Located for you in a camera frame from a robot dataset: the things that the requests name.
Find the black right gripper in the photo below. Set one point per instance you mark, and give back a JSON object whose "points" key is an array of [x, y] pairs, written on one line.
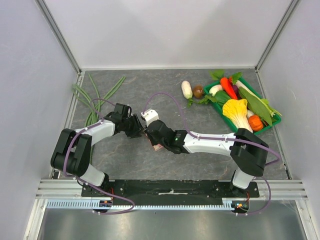
{"points": [[153, 135]]}

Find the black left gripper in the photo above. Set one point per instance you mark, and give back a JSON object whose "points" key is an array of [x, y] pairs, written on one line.
{"points": [[137, 127]]}

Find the pink express box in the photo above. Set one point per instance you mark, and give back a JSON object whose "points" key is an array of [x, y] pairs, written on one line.
{"points": [[156, 146]]}

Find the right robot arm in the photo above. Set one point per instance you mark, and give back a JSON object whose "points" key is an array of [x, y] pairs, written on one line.
{"points": [[246, 149]]}

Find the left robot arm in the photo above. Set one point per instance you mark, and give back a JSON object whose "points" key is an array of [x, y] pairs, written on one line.
{"points": [[73, 149]]}

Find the white radish toy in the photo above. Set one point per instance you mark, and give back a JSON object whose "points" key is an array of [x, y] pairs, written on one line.
{"points": [[186, 89]]}

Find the green long beans bundle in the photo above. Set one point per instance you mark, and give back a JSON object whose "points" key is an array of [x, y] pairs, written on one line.
{"points": [[92, 103]]}

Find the brown mushroom toy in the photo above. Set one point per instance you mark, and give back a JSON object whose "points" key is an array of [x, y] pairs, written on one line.
{"points": [[198, 91]]}

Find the white turnip toy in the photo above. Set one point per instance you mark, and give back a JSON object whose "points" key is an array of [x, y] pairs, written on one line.
{"points": [[214, 89]]}

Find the green leafy vegetable toy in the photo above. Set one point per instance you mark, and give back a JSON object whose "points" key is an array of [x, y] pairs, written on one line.
{"points": [[220, 98]]}

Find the yellow cabbage toy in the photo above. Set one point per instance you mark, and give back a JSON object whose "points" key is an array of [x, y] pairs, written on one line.
{"points": [[236, 111]]}

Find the orange carrot toy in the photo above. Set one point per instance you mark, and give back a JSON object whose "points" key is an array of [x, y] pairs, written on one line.
{"points": [[227, 87]]}

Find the orange pumpkin toy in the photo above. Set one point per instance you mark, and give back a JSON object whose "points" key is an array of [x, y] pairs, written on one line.
{"points": [[255, 123]]}

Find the green corn toy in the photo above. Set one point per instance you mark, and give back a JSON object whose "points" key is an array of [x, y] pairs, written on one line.
{"points": [[260, 107]]}

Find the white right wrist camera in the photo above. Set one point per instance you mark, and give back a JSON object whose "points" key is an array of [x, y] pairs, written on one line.
{"points": [[149, 116]]}

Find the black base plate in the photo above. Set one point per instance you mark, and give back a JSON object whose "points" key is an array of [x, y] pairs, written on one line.
{"points": [[129, 188]]}

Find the white cable duct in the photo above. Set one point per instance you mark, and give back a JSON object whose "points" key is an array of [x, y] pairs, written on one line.
{"points": [[107, 205]]}

